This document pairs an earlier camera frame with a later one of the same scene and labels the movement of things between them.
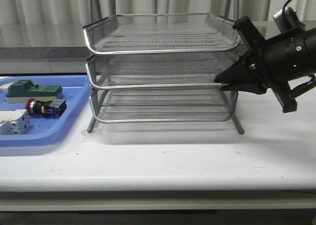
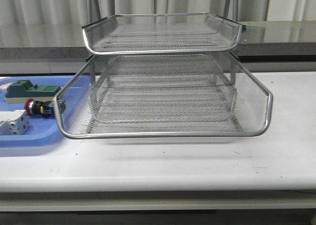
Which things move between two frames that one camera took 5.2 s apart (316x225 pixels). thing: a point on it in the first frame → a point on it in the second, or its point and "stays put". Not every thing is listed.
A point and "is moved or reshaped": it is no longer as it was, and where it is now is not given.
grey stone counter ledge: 59,41 stays put
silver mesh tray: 160,32 stays put
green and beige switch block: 19,92 stays put
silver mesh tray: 159,71 is moved or reshaped
